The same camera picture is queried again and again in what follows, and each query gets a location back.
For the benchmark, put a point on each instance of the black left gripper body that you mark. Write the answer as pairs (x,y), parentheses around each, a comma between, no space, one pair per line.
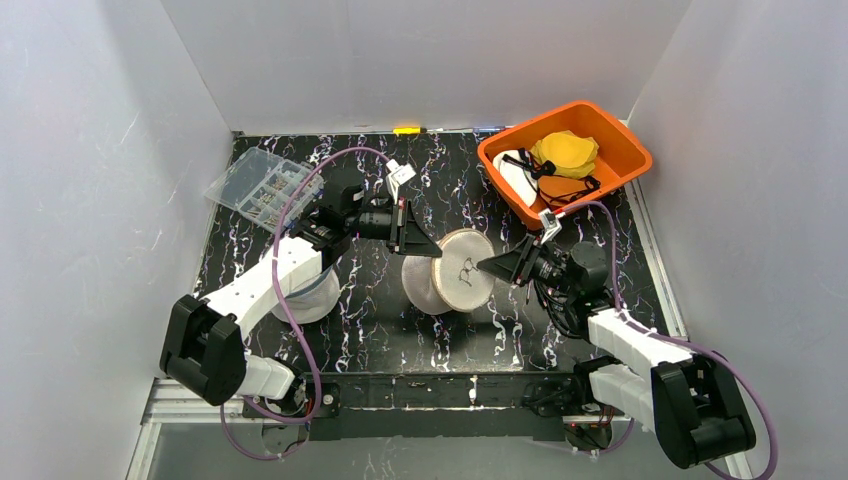
(403,226)

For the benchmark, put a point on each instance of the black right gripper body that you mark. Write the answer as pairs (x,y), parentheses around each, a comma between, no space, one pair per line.
(527,260)

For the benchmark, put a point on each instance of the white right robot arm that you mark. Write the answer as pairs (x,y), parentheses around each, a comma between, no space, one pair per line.
(691,402)

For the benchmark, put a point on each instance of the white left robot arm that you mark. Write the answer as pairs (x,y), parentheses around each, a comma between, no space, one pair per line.
(295,281)

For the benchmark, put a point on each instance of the yellow bra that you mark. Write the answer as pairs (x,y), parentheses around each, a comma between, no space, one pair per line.
(565,154)

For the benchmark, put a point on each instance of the clear plastic screw box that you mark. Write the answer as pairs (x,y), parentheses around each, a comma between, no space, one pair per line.
(259,184)

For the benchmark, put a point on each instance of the yellow tape piece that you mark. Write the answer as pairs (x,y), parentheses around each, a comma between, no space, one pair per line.
(409,130)

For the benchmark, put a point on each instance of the orange plastic bin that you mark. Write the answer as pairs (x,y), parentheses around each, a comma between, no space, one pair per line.
(621,157)

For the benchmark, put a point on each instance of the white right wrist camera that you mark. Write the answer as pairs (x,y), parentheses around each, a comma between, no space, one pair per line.
(551,226)

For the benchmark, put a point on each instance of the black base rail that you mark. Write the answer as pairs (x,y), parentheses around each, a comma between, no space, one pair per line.
(544,406)

